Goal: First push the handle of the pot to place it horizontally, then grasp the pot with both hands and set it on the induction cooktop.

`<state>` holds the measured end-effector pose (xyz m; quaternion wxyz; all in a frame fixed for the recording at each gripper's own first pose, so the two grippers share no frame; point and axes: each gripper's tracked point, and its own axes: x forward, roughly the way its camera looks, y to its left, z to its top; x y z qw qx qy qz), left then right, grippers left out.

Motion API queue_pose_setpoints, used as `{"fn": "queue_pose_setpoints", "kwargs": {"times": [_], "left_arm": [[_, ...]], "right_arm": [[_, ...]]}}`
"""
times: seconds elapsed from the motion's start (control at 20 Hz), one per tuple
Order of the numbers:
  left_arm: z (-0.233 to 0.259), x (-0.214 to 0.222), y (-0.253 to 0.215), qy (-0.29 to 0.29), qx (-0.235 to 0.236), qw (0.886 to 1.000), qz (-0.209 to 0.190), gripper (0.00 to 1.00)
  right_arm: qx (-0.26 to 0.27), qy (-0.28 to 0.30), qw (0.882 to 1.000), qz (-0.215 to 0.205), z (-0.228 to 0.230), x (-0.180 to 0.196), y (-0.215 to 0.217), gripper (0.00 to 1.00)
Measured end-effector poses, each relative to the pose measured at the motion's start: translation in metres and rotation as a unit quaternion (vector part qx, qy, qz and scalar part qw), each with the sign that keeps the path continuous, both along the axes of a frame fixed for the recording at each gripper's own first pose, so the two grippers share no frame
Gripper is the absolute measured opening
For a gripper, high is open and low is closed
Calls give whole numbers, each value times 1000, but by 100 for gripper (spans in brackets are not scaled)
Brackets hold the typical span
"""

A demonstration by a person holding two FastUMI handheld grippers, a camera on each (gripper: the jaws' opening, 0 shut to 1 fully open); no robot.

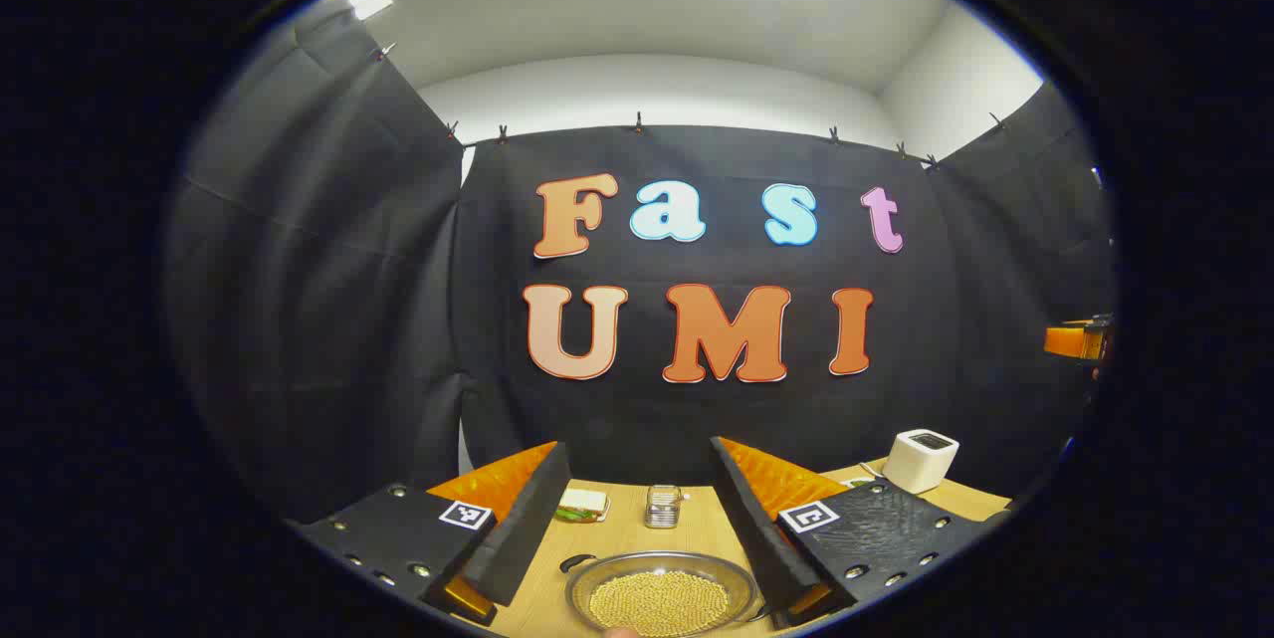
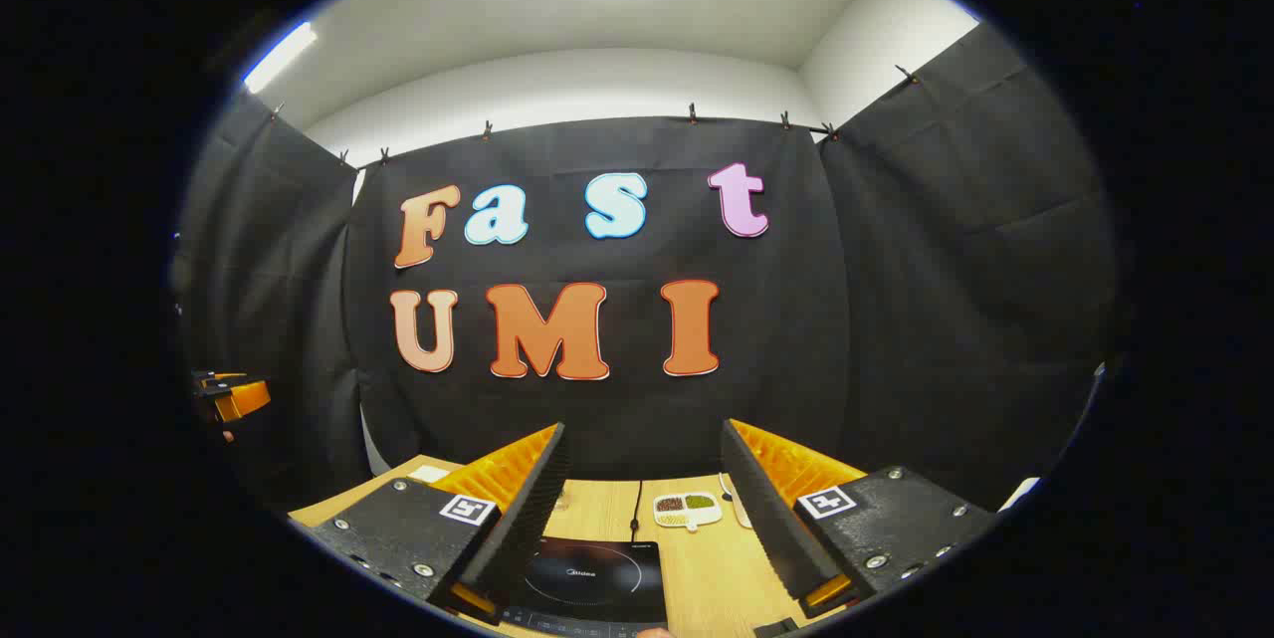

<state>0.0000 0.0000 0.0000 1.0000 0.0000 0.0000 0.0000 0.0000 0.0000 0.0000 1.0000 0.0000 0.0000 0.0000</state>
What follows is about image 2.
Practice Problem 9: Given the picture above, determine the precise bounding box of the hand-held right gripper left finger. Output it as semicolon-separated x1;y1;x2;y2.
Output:
304;422;573;624

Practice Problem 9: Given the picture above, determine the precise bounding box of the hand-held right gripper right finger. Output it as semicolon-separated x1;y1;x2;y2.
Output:
720;418;999;619

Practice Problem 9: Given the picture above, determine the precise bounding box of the black induction cooktop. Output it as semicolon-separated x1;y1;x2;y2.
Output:
498;536;668;638

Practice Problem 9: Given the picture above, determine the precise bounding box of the white divided plate of beans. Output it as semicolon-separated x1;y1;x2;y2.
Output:
653;492;723;532

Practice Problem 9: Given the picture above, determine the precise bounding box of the black backdrop cloth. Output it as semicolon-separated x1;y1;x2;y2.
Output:
174;21;1121;510

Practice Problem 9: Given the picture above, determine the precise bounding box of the row of black cloth clips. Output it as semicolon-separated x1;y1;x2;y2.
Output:
269;64;922;171

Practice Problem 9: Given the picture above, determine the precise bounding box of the white toaster cord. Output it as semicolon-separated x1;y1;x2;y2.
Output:
719;474;753;530

